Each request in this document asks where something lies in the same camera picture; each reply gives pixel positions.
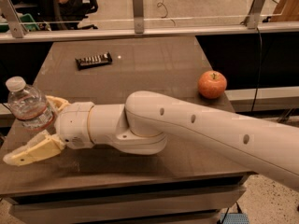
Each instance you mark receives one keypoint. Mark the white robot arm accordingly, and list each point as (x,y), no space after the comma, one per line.
(141,124)

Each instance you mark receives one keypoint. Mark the right metal glass bracket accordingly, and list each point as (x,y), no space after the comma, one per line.
(252,19)

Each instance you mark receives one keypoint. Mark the metal glass bracket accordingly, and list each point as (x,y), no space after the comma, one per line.
(138,13)
(14,23)
(252,19)

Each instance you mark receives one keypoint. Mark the seated person in background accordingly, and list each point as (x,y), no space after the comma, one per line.
(66,14)

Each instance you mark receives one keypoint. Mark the left metal glass bracket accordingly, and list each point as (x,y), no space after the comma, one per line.
(14,23)

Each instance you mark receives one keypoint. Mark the glass barrier panel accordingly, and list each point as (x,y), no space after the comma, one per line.
(114,19)

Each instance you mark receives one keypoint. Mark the green bin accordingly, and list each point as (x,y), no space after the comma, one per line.
(26,19)

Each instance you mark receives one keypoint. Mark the black rxbar chocolate bar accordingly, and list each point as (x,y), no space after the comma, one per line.
(94,61)

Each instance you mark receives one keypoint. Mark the clear plastic water bottle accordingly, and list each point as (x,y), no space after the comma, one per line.
(29,105)

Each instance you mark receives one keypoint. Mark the middle metal glass bracket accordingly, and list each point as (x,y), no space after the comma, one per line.
(138,13)

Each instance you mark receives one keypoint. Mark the red apple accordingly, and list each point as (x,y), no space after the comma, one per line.
(212,84)

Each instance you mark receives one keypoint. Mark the wooden furniture piece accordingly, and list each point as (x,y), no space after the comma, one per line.
(286,10)

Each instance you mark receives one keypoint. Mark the blue object under table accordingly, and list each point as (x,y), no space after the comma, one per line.
(233,218)

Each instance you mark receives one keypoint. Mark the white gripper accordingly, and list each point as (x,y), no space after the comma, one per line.
(74,125)

